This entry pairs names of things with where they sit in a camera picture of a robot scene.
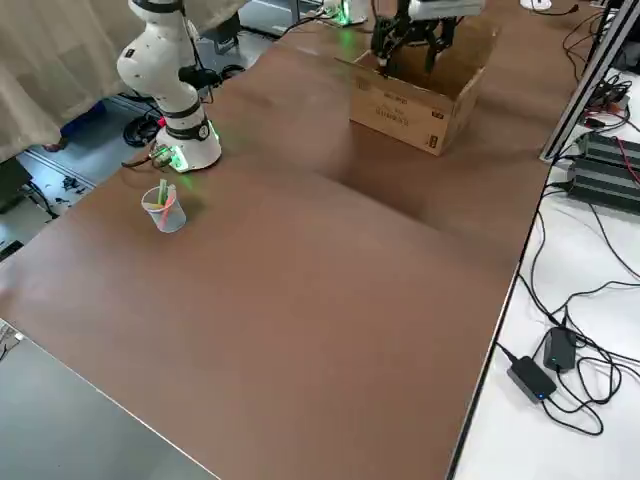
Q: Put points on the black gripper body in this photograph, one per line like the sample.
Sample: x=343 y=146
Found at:
x=402 y=12

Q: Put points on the brown cardboard box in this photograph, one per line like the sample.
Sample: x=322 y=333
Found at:
x=400 y=125

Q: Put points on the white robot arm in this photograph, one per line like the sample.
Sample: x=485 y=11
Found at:
x=150 y=70
x=355 y=10

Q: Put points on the white round puck device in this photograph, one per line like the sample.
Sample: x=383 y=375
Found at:
x=537 y=4

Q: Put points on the long aluminium beam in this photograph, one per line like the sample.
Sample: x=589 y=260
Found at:
x=575 y=100

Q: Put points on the black ribbed power supply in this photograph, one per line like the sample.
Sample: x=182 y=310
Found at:
x=610 y=147
x=605 y=185

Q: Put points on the yellow green marker pen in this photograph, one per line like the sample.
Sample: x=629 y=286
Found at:
x=163 y=192

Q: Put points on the pink marker pen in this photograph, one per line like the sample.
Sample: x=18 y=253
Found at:
x=170 y=205

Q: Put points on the clear plastic cup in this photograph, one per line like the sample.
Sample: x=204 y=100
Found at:
x=172 y=222

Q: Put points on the blue storage bin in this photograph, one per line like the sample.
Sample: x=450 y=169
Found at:
x=85 y=117

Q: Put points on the black power adapter green light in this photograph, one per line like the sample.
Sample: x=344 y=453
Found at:
x=560 y=350

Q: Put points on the black power adapter blue light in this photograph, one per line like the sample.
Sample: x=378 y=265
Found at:
x=530 y=377

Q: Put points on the black equipment case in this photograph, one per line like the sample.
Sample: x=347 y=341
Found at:
x=10 y=190

